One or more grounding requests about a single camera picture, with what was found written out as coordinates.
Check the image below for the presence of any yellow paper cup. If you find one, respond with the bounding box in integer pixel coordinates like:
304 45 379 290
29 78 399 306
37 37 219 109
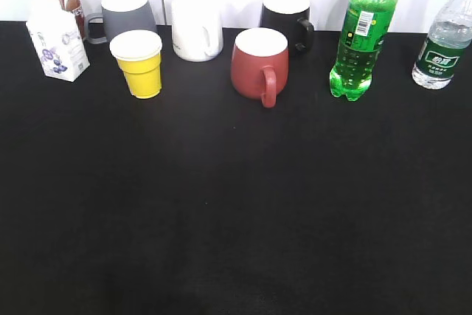
109 30 162 99

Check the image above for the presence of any green soda bottle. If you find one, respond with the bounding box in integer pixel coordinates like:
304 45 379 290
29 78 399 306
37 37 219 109
330 0 398 102

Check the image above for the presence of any clear cestbon water bottle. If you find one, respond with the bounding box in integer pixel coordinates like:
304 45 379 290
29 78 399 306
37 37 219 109
412 0 471 90

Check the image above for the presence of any red mug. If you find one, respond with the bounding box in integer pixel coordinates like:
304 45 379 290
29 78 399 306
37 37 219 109
231 27 289 108

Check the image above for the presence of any white mug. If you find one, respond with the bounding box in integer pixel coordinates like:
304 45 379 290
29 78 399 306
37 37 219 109
171 0 223 62

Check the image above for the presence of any black mug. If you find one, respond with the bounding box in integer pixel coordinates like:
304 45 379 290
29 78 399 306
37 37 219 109
260 0 314 56

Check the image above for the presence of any grey mug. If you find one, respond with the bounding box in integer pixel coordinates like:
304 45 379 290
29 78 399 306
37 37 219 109
84 0 156 44

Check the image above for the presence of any white blueberry milk carton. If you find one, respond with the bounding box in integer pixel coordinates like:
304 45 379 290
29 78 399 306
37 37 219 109
26 0 89 82

